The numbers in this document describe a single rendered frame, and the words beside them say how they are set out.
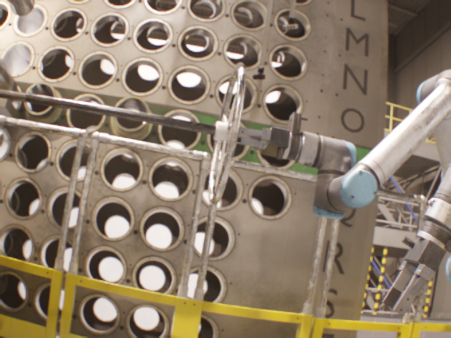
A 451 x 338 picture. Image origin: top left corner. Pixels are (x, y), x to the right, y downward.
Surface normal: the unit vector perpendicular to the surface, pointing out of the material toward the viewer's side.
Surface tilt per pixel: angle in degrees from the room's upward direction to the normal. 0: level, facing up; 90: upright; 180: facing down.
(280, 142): 91
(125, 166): 90
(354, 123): 90
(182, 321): 90
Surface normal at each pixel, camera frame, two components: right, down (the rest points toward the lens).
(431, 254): -0.11, -0.11
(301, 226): 0.15, -0.18
